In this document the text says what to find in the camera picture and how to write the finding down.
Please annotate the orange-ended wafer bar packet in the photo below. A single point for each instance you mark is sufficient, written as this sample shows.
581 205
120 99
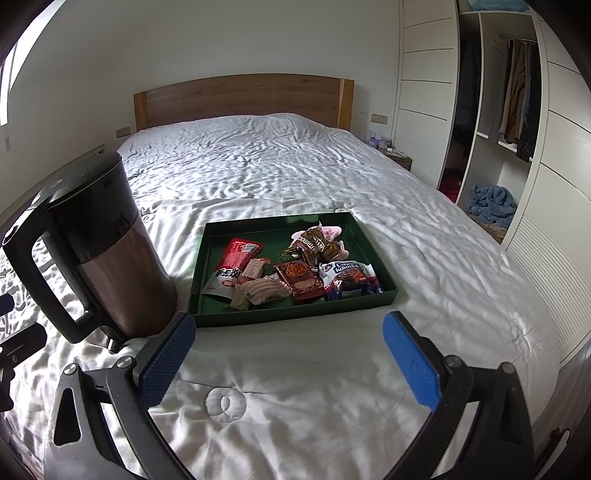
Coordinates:
254 270

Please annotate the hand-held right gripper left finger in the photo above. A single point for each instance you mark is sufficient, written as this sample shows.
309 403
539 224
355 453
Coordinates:
166 364

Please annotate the beige wall socket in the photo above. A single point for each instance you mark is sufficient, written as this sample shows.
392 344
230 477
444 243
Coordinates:
123 131
379 118

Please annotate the red and white snack pouch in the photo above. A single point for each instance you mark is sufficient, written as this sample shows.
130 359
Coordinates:
231 263

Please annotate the copper and black electric kettle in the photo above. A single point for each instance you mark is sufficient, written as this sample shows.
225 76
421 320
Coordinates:
115 258

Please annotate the wooden nightstand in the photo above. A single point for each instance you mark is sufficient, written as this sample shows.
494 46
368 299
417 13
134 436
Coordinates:
397 159

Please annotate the light blue folded bedding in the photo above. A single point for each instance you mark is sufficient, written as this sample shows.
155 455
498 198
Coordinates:
494 4

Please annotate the wooden headboard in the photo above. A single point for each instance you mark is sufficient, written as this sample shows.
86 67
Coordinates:
240 97

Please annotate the crumpled blue cloth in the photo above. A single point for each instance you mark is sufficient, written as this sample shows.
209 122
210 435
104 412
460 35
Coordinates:
491 205

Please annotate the bed with white sheet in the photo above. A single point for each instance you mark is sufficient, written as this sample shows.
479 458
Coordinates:
277 161

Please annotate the pink striped sausage packet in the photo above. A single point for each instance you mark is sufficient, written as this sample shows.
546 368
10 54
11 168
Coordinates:
265 288

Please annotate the red crisps packet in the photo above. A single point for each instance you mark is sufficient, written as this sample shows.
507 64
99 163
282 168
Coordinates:
298 279

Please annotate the olive green small packet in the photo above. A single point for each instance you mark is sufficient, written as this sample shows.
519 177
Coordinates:
240 300

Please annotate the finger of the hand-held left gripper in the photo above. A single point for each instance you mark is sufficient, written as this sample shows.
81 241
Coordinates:
23 341
4 304

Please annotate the window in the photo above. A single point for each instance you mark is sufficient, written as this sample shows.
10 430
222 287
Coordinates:
18 69

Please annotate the brown snack packet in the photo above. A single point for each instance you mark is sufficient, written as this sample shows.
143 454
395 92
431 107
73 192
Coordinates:
314 244

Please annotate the hanging clothes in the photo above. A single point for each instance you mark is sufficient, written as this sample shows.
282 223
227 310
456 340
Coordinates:
517 101

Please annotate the pink cartoon snack packet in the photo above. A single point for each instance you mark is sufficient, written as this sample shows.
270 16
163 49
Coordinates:
332 230

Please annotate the dark green tray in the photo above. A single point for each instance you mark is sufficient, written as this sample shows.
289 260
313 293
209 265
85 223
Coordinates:
369 249

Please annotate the white wardrobe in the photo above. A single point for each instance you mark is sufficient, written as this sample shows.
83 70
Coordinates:
425 64

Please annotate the red bag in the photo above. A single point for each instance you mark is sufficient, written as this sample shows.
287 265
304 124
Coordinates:
450 187

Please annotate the white and blue cookie packet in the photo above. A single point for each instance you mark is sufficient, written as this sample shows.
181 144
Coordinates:
348 277

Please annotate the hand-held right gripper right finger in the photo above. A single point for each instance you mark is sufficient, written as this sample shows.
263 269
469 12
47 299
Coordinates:
411 362

